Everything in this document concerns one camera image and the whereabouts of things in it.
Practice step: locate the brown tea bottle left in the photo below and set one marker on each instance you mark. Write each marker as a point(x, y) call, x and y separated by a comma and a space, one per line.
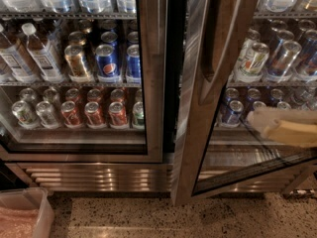
point(14, 53)

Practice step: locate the blue pepsi can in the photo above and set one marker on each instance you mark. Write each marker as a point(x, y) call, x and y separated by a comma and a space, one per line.
point(108, 65)
point(133, 64)

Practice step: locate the silver can far left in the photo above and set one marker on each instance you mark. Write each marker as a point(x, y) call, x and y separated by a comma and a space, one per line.
point(25, 114)

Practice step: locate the green can lower left door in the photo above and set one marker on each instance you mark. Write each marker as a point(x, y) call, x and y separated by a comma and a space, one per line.
point(138, 115)

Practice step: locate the red soda can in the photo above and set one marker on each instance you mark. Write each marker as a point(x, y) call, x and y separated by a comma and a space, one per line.
point(94, 114)
point(71, 114)
point(118, 116)

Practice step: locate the blue can lower left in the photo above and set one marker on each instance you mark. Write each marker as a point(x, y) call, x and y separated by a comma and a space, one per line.
point(231, 114)

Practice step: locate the clear plastic storage bin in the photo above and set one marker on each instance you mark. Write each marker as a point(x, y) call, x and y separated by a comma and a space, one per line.
point(25, 213)

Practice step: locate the red soda can right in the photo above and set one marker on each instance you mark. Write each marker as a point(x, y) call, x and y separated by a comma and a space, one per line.
point(118, 116)

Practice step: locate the glass fridge door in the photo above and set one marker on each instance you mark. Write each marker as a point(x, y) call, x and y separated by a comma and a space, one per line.
point(212, 159)
point(87, 23)

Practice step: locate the green white 7UP can right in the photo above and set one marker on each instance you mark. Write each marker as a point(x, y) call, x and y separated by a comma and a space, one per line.
point(250, 69)

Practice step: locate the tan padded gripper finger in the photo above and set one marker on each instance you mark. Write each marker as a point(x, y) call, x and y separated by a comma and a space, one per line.
point(290, 127)

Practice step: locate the blue Pepsi can right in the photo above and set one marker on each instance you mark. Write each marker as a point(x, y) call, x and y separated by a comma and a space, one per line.
point(133, 64)

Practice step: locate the red soda can middle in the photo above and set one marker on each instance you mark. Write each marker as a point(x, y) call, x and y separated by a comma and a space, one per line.
point(94, 114)

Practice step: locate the gold soda can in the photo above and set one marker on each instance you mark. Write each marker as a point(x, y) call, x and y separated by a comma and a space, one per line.
point(80, 70)

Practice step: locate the blue Pepsi can front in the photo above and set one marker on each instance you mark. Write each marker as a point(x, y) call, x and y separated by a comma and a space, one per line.
point(108, 65)

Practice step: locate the blue silver can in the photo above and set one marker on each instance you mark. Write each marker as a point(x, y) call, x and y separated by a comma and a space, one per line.
point(279, 69)

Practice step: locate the blue can lower right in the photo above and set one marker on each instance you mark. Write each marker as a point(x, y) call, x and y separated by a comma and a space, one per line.
point(255, 105)

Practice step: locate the red soda can left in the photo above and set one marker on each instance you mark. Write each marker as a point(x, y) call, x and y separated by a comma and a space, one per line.
point(71, 114)

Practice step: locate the brown tea bottle white cap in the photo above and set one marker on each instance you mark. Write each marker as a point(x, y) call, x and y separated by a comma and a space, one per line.
point(43, 53)

